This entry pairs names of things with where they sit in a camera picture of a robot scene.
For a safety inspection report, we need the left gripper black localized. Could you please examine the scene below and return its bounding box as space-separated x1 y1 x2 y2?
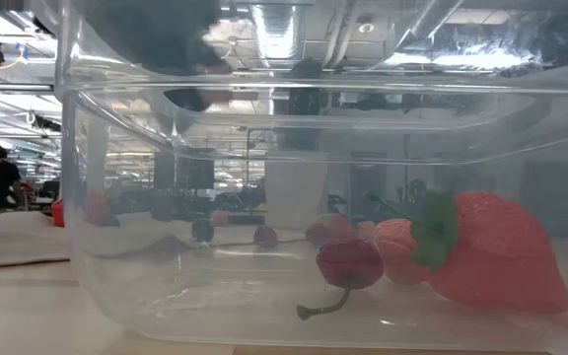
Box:
84 0 229 76

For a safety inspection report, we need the red toy tomato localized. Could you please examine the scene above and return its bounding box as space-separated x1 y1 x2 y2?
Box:
50 188 112 229

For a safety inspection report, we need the large red toy strawberry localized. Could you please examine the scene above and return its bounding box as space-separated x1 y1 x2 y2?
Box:
365 189 568 316

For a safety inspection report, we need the clear plastic tupperware container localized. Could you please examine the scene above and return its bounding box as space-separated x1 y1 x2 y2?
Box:
27 0 568 355

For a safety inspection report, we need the beige cloth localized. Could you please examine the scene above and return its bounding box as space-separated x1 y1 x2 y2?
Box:
0 210 310 271

